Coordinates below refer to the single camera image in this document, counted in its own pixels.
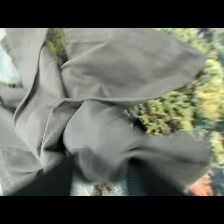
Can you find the grey shirt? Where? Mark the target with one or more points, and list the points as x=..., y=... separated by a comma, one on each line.
x=100, y=100

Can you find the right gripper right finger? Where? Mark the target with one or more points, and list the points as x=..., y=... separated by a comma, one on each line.
x=146, y=183

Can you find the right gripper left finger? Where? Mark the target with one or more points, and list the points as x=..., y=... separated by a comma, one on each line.
x=55, y=181

